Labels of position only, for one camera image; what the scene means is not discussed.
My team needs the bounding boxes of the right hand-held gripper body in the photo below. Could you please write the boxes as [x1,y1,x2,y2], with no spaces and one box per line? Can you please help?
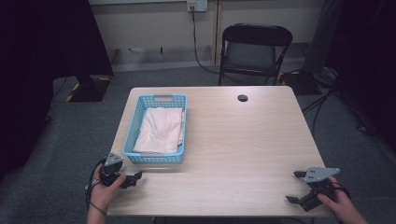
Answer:
[298,166,342,213]

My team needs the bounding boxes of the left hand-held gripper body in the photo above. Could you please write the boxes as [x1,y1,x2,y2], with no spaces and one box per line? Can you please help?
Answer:
[98,151,126,188]

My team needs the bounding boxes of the light blue plastic basket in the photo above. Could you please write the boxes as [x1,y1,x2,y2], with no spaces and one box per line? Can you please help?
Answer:
[121,93,189,164]

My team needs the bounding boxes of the pale pink cloth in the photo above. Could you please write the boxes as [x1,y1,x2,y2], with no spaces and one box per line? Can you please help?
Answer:
[133,106,186,155]

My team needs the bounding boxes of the person's left hand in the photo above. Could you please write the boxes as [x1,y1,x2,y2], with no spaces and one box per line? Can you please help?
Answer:
[88,163,128,216]

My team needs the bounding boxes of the person's right hand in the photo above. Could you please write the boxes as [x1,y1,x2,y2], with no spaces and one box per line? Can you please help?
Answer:
[317,175,361,223]

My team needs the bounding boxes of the black stand base yellow tape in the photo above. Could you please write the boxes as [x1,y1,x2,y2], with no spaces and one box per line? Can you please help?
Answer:
[65,74,113,104]
[278,70,322,96]

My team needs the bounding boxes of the black curtain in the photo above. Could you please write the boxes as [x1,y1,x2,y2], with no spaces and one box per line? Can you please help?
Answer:
[324,0,396,152]
[0,0,115,183]

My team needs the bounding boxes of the black folding chair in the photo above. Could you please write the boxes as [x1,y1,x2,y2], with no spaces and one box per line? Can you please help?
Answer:
[218,22,294,87]

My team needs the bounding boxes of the grey hanging cloth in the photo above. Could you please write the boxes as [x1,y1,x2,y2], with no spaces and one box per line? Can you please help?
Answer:
[301,0,344,76]

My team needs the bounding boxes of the right hand-held gripper black cable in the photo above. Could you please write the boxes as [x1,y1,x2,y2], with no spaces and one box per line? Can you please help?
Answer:
[330,181,352,202]

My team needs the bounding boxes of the black floor cables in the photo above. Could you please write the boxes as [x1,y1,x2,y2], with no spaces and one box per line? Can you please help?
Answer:
[301,88,335,138]

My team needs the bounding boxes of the coiled grey cable bundle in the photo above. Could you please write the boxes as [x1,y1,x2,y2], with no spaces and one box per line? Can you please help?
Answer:
[320,66,339,89]

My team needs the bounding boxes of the black wall outlet cable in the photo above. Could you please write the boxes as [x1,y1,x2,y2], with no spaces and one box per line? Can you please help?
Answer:
[190,6,220,76]

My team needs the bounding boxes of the wooden wall trim strip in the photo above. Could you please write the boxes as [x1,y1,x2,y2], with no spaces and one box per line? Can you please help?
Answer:
[212,0,223,66]

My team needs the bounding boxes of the white wall power outlet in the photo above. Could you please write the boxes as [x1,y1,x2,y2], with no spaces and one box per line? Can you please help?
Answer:
[186,0,209,13]

